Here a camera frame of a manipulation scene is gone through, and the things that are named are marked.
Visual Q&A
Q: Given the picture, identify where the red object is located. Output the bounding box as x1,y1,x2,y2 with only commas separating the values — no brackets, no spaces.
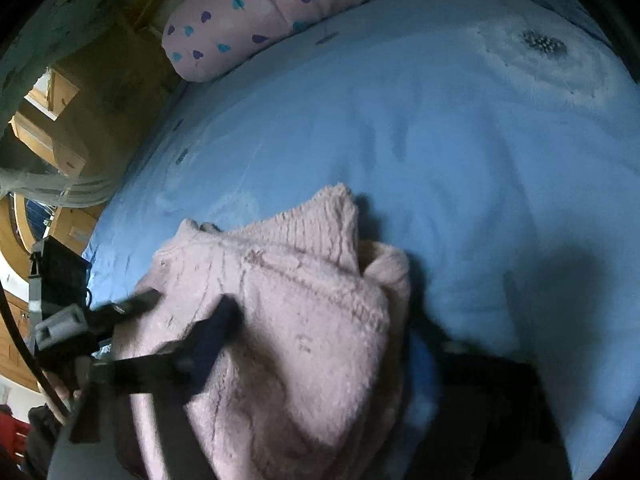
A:
0,404,28,463

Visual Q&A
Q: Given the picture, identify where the pink heart print pillow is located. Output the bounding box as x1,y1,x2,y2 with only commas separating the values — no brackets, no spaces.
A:
161,0,436,83

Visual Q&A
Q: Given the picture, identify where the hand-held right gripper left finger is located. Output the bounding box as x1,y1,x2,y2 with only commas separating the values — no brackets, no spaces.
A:
47,294,247,480

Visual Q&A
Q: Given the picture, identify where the pink knit sweater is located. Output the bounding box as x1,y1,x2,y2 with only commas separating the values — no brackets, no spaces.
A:
111,182,413,480

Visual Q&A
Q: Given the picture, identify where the wooden headboard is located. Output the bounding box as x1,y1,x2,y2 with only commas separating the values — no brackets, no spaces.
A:
112,7,188,121

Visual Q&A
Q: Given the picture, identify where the blue dandelion print bedsheet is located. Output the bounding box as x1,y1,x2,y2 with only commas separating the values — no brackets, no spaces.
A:
82,0,640,480

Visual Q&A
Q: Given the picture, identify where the wooden cupboard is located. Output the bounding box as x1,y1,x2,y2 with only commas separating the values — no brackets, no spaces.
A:
7,67,103,266

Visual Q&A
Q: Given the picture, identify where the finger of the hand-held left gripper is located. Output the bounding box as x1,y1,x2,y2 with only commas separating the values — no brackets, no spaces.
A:
90,289,163,333

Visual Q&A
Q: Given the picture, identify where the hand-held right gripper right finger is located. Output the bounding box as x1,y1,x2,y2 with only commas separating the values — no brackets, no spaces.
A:
407,330,573,480

